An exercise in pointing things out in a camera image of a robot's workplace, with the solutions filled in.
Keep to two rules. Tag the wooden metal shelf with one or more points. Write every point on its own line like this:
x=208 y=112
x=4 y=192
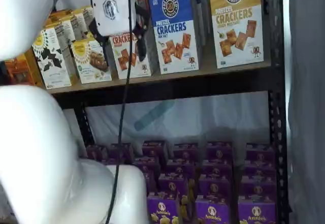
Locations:
x=177 y=88

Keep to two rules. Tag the blue sea salt pretzel crackers box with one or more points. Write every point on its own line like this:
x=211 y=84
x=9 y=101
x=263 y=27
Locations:
x=175 y=31
x=203 y=13

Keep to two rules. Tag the brown wooden shelf board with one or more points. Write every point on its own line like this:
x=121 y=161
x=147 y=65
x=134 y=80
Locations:
x=208 y=66

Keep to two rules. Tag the white gripper body with emblem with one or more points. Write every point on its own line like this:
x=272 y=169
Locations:
x=111 y=5

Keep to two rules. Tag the orange snack box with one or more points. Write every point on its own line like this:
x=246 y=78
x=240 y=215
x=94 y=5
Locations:
x=20 y=69

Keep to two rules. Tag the purple Annie's snack box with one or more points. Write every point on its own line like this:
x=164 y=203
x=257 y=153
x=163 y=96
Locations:
x=257 y=187
x=259 y=166
x=162 y=211
x=96 y=152
x=260 y=150
x=215 y=187
x=217 y=168
x=186 y=150
x=151 y=183
x=175 y=183
x=219 y=149
x=213 y=212
x=256 y=213
x=146 y=164
x=155 y=147
x=180 y=166
x=120 y=153

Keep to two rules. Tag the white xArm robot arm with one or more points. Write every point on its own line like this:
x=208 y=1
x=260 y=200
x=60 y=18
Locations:
x=38 y=145

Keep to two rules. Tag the Simple Mills sweet thins box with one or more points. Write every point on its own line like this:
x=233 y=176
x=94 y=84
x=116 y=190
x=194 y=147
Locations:
x=63 y=31
x=50 y=61
x=76 y=23

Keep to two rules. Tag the Simple Mills almond bars box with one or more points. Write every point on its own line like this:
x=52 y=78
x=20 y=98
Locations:
x=89 y=64
x=87 y=20

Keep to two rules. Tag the white cracker box right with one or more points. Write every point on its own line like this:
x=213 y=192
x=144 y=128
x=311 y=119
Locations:
x=236 y=31

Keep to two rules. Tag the grey curtain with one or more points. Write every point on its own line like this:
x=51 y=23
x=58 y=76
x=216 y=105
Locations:
x=307 y=107

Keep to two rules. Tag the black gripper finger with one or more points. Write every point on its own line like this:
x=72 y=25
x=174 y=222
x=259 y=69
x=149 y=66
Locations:
x=97 y=32
x=141 y=23

